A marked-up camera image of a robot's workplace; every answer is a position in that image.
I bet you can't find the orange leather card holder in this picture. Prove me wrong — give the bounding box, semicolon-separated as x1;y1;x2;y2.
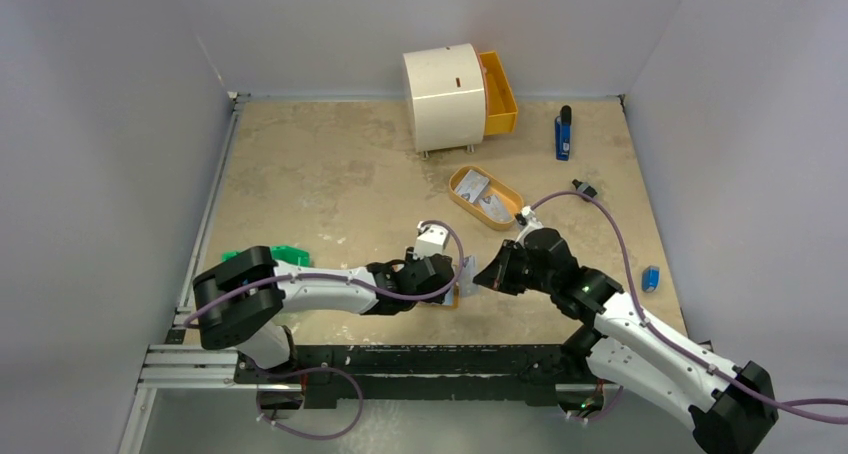
424;285;460;309

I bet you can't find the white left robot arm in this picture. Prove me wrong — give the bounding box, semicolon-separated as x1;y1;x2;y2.
184;246;459;383

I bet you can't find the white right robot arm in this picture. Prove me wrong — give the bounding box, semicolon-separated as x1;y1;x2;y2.
473;228;779;453

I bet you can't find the loose card in tray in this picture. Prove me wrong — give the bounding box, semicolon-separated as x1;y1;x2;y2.
478;194;513;223

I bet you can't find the orange oval tray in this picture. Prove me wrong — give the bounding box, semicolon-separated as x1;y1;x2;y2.
448;165;524;231

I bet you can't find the small black knob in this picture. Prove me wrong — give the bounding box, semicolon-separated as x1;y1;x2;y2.
572;179;598;202

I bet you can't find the small blue eraser block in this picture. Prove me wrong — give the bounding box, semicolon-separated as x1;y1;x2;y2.
641;265;661;293

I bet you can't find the green plastic bin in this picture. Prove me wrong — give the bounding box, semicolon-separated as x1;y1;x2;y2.
221;245;311;270

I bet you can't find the blue black marker pen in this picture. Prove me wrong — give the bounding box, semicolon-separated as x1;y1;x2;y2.
554;105;572;161

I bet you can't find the orange open drawer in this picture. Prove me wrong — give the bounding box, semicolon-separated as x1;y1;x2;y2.
479;51;518;137

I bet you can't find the white round drawer cabinet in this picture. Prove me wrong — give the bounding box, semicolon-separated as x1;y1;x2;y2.
403;43;486;156

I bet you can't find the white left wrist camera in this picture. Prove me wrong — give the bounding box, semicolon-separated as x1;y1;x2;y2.
412;221;450;259

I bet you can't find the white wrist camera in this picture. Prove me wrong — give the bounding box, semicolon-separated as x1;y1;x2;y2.
412;221;450;259
515;206;544;245

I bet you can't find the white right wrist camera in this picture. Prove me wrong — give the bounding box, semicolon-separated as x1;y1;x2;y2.
515;206;544;245

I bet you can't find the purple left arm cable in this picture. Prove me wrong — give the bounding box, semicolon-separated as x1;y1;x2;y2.
182;219;466;330

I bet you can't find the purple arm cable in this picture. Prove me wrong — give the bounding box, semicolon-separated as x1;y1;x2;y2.
526;189;848;427
182;219;466;330

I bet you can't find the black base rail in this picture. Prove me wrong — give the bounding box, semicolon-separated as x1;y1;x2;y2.
234;344;618;413

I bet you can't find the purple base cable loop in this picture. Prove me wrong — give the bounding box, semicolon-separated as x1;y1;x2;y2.
255;361;366;441

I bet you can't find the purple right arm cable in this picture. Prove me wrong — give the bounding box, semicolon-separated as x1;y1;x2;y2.
526;189;848;427

